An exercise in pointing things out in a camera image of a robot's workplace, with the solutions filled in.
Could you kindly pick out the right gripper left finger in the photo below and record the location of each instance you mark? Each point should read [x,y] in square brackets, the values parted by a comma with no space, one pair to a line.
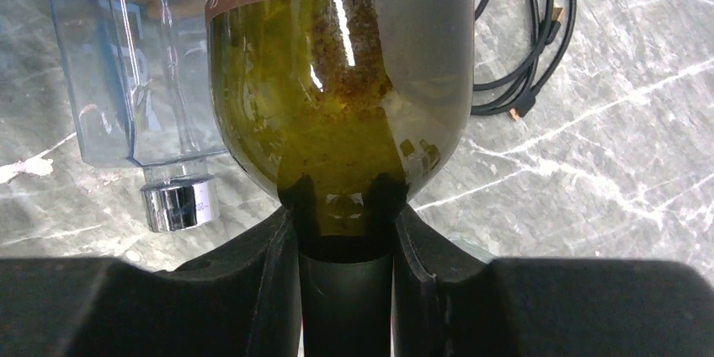
[240,299]

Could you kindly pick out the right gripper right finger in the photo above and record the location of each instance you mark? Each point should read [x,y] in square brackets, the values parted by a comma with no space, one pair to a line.
[449,303]

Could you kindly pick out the tall blue square bottle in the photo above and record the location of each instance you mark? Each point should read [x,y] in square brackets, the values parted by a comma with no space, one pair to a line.
[138,83]

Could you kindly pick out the dark wine bottle front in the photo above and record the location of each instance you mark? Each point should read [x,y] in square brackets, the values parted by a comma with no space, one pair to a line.
[343,110]

